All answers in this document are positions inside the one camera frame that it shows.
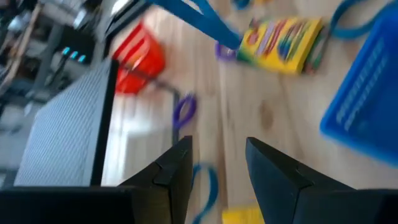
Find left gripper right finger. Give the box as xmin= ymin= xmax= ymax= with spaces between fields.
xmin=245 ymin=136 xmax=355 ymax=224

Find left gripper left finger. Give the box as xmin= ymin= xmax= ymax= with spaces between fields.
xmin=119 ymin=136 xmax=194 ymax=224

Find purple spiral hair tie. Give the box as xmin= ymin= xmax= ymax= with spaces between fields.
xmin=215 ymin=41 xmax=239 ymax=62
xmin=172 ymin=93 xmax=197 ymax=130

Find blue plastic basket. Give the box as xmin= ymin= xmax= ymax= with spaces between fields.
xmin=319 ymin=2 xmax=398 ymax=169

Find yellow crayon box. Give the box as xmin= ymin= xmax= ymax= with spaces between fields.
xmin=237 ymin=17 xmax=325 ymax=76

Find red plastic basket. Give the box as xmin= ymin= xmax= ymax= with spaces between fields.
xmin=111 ymin=21 xmax=166 ymax=95

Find black device cyan lights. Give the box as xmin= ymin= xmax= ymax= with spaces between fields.
xmin=46 ymin=27 xmax=97 ymax=82

